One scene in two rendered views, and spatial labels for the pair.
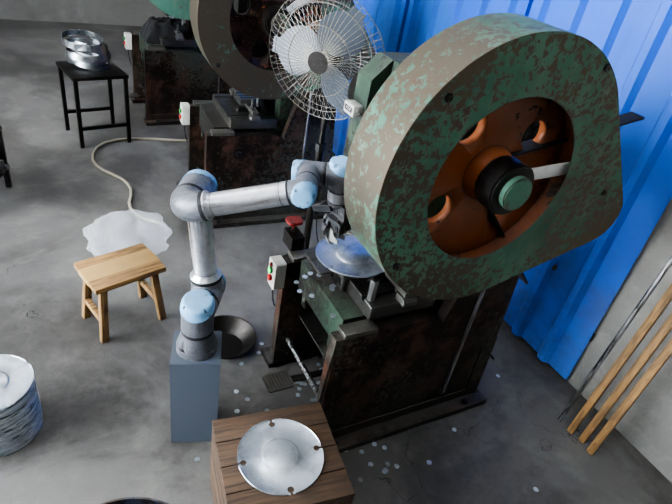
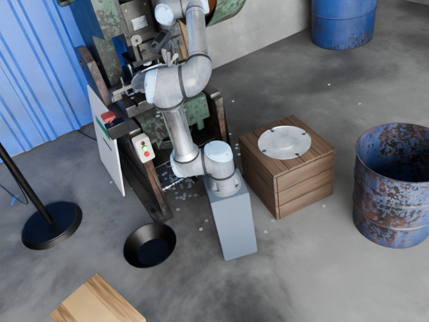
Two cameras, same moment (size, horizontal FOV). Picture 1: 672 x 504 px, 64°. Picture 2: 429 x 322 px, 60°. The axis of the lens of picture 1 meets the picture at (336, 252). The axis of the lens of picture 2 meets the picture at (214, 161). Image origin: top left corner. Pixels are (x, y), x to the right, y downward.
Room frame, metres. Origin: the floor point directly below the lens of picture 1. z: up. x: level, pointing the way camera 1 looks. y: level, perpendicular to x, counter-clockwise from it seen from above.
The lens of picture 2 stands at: (1.24, 1.68, 1.65)
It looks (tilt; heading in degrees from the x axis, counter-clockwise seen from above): 40 degrees down; 279
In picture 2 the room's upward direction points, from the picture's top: 12 degrees counter-clockwise
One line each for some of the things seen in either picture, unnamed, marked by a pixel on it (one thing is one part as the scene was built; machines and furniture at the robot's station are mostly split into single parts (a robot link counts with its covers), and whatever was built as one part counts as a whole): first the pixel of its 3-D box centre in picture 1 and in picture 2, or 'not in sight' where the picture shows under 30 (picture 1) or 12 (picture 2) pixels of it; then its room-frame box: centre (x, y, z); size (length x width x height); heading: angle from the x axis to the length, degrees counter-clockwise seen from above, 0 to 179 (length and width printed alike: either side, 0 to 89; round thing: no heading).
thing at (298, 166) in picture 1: (308, 174); (168, 10); (1.55, 0.13, 1.17); 0.11 x 0.11 x 0.08; 2
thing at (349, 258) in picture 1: (352, 254); (158, 77); (1.73, -0.07, 0.78); 0.29 x 0.29 x 0.01
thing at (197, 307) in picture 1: (198, 311); (218, 158); (1.43, 0.44, 0.62); 0.13 x 0.12 x 0.14; 2
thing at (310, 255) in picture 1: (338, 270); not in sight; (1.70, -0.02, 0.72); 0.25 x 0.14 x 0.14; 122
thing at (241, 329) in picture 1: (225, 340); (151, 247); (1.89, 0.45, 0.04); 0.30 x 0.30 x 0.07
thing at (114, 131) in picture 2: (292, 249); (120, 136); (1.93, 0.19, 0.62); 0.10 x 0.06 x 0.20; 32
